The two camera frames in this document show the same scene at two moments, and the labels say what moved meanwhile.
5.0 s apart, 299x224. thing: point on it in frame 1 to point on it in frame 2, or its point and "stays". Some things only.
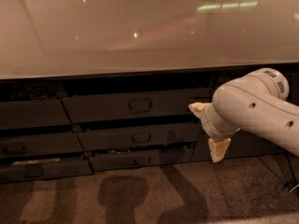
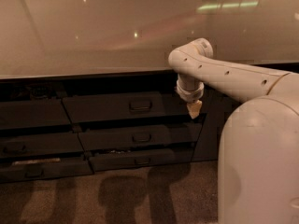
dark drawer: x=107 y=140 stays
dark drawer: x=42 y=144 stays
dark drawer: x=44 y=171 stays
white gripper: x=207 y=121 to x=191 y=94
